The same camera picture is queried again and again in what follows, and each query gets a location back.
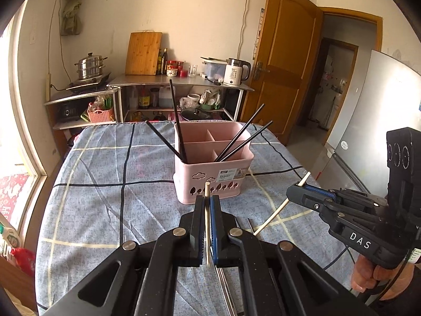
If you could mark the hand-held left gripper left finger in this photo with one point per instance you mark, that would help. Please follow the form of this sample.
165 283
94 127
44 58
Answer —
199 223

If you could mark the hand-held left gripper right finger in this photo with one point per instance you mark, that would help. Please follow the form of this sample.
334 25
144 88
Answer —
215 223

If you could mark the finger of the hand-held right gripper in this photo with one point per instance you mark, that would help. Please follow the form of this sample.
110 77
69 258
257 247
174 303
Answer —
302 199
320 191

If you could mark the beige wooden chopstick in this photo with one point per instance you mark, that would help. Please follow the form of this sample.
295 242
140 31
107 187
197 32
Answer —
207 204
273 215

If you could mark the pink plastic utensil basket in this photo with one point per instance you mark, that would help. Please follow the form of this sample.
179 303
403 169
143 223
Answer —
197 177

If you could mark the black chopstick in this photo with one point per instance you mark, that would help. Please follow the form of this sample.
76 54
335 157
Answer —
253 135
176 115
246 125
161 138

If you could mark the person's right forearm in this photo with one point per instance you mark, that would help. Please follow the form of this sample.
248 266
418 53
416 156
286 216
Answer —
412 289

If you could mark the person's right hand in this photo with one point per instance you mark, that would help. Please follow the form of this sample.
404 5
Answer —
368 276

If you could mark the silver refrigerator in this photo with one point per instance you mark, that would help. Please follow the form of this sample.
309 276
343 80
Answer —
368 121

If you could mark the blue checked tablecloth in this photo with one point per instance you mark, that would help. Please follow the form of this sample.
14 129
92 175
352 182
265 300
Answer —
98 204

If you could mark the black wok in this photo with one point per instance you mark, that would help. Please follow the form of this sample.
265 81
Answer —
197 114

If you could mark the soy sauce bottle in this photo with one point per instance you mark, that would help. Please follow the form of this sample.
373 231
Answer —
143 98

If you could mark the wooden door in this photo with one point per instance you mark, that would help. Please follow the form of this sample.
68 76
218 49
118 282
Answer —
283 56

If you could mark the white electric kettle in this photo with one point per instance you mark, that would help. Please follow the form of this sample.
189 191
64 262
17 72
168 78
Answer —
234 74

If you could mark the small pink woven basket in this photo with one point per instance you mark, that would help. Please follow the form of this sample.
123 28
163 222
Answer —
100 116

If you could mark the clear drinking glass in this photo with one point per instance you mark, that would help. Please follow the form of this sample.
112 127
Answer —
192 71

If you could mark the clear plastic storage container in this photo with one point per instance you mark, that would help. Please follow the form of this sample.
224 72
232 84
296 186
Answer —
213 70

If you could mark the steel kitchen counter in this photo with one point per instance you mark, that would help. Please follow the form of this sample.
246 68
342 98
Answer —
148 79

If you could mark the white patterned jar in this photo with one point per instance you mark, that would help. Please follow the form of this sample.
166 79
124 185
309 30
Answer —
171 71

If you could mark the dark oil bottle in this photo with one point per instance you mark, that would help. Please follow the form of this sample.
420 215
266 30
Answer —
164 62

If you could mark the black kitchen appliance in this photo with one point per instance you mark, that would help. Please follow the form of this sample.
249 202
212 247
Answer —
69 112

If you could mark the bamboo cutting board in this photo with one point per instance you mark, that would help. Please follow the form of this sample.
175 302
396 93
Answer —
143 54

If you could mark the black induction cooker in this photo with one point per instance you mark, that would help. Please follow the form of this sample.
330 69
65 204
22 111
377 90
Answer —
87 84

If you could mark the red patterned rug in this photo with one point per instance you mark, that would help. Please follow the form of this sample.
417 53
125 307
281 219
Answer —
13 197

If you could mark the green capped plastic bottle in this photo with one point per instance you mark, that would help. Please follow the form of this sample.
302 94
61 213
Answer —
11 238

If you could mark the steel steamer pot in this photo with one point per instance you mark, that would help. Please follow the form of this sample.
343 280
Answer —
89 67

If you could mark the white power strip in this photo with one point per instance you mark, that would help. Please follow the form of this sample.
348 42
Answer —
48 87

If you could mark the wrapped air conditioner pipe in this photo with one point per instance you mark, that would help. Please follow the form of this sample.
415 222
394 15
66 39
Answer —
70 13

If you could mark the hanging wall scroll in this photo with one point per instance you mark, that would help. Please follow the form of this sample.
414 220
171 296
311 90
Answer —
259 33

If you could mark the wooden door frame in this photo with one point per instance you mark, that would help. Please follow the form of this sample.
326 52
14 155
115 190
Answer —
352 12

